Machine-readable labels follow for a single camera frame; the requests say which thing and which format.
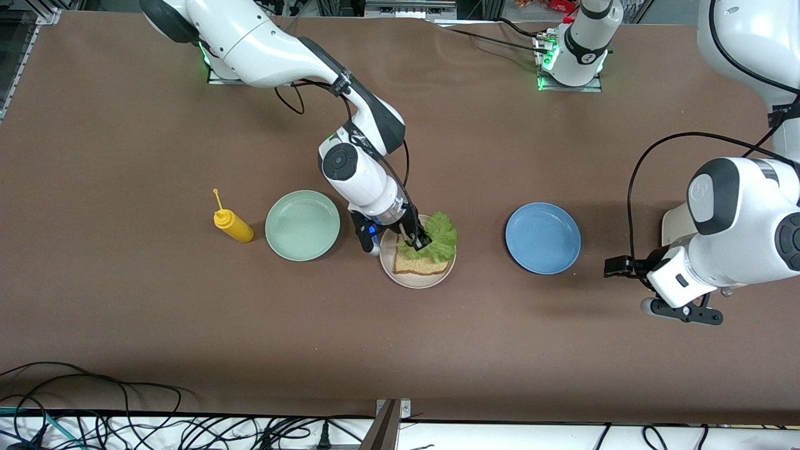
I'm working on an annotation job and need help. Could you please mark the green lettuce leaf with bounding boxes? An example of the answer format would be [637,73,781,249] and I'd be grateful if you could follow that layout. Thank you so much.
[397,211,458,263]

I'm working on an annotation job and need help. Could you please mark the brown bread slice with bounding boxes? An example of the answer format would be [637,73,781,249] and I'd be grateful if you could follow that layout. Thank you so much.
[392,247,451,276]

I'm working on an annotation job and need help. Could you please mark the white toaster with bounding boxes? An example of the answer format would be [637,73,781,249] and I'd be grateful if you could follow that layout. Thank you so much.
[661,208,735,298]

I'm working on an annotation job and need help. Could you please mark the red yellow packets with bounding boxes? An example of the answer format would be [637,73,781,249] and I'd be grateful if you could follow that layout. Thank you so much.
[516,0,579,12]

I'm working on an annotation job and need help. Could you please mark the aluminium profile rail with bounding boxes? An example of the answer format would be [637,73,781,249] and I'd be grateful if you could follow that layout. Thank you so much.
[0,7,63,121]

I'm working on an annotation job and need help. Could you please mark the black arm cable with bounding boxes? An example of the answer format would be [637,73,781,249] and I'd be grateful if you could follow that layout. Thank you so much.
[627,131,800,276]
[274,75,411,204]

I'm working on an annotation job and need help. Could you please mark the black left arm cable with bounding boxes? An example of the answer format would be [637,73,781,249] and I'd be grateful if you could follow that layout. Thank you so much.
[627,131,800,276]

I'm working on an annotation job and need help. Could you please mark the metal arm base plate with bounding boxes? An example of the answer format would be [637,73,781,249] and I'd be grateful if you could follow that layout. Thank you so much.
[207,59,277,85]
[536,31,604,93]

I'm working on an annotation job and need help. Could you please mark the teal cable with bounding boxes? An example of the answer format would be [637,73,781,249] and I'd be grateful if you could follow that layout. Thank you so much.
[0,406,85,449]

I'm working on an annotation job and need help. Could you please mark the beige plate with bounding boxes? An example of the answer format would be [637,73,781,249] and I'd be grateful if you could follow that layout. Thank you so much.
[379,214,456,289]

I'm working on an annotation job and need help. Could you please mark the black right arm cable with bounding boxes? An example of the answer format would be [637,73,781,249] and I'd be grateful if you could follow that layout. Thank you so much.
[274,75,411,204]

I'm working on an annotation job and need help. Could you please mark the blue plate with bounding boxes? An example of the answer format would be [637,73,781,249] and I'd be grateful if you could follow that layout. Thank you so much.
[505,202,582,275]

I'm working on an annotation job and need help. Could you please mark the black base power cable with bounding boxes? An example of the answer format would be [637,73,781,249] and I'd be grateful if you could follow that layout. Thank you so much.
[428,17,554,56]

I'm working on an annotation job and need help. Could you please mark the mint green plate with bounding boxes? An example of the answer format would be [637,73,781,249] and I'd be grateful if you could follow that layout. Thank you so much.
[265,190,341,262]

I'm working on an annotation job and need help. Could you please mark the yellow mustard squeeze bottle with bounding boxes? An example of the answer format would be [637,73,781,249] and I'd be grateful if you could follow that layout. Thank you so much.
[212,189,255,243]

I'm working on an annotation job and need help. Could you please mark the grey metal rack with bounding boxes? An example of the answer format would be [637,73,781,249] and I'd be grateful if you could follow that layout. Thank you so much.
[366,0,457,18]

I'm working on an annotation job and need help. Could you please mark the metal table bracket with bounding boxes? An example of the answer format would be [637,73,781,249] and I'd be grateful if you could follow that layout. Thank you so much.
[359,398,413,450]

